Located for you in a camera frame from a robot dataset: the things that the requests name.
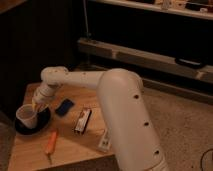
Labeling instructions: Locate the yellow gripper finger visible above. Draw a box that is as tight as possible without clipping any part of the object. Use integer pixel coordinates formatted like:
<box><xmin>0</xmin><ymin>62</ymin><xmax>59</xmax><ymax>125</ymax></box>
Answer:
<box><xmin>32</xmin><ymin>103</ymin><xmax>48</xmax><ymax>113</ymax></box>

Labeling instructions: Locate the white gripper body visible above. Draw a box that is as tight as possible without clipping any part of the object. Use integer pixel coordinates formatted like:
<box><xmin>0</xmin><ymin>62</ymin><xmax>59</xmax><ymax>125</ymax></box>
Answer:
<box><xmin>32</xmin><ymin>83</ymin><xmax>54</xmax><ymax>104</ymax></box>

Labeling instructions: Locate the white ceramic cup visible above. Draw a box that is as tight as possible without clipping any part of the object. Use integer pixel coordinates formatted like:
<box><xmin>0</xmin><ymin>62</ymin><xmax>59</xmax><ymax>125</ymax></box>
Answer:
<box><xmin>16</xmin><ymin>104</ymin><xmax>37</xmax><ymax>129</ymax></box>

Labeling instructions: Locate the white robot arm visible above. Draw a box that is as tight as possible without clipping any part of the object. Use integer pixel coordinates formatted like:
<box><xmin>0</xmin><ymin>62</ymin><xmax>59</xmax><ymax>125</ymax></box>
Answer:
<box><xmin>32</xmin><ymin>67</ymin><xmax>169</xmax><ymax>171</ymax></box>

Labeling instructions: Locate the black plate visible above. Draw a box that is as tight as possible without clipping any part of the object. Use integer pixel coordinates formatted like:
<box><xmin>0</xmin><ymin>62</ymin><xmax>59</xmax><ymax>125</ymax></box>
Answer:
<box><xmin>14</xmin><ymin>104</ymin><xmax>51</xmax><ymax>135</ymax></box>

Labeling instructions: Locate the blue rectangular sponge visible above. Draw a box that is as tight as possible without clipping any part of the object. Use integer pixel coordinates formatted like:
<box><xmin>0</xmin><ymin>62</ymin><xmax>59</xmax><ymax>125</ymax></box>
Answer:
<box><xmin>55</xmin><ymin>99</ymin><xmax>74</xmax><ymax>117</ymax></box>

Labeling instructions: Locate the orange carrot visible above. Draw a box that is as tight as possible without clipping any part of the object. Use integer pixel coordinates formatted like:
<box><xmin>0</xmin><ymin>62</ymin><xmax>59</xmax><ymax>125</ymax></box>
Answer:
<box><xmin>45</xmin><ymin>130</ymin><xmax>58</xmax><ymax>163</ymax></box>

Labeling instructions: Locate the wooden table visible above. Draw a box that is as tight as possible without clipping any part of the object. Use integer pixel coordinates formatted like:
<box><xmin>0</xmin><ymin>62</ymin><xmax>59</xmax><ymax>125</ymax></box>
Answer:
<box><xmin>8</xmin><ymin>86</ymin><xmax>113</xmax><ymax>171</ymax></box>

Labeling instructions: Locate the black red rectangular box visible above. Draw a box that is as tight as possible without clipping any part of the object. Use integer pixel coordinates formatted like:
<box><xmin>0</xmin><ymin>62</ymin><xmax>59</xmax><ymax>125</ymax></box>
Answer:
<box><xmin>74</xmin><ymin>108</ymin><xmax>92</xmax><ymax>134</ymax></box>

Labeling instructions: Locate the white shelf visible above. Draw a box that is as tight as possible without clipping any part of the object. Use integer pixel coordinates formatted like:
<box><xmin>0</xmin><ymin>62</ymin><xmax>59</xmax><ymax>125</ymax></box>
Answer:
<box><xmin>89</xmin><ymin>0</ymin><xmax>213</xmax><ymax>21</ymax></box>

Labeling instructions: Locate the black cable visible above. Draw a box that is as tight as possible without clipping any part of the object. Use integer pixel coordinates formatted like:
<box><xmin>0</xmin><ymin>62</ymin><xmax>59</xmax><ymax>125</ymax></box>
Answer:
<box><xmin>199</xmin><ymin>148</ymin><xmax>213</xmax><ymax>171</ymax></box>

